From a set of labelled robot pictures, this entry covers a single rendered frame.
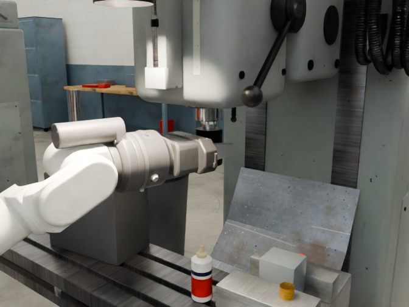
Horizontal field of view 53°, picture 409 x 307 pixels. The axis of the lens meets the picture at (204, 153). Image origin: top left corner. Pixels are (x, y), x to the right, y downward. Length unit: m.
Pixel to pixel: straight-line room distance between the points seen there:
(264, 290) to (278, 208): 0.42
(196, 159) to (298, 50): 0.25
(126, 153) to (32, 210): 0.14
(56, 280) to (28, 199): 0.46
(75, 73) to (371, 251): 7.45
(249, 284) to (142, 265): 0.35
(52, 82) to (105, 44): 1.27
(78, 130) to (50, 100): 7.42
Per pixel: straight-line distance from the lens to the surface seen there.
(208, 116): 0.68
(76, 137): 0.57
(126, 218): 0.95
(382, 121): 0.96
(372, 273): 1.07
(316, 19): 0.77
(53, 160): 0.60
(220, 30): 0.57
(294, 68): 0.73
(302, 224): 1.03
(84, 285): 0.92
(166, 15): 0.59
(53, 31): 8.05
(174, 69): 0.59
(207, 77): 0.58
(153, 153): 0.60
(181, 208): 2.72
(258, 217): 1.07
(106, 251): 0.97
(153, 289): 0.88
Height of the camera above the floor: 1.39
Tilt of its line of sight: 14 degrees down
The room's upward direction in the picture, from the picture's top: straight up
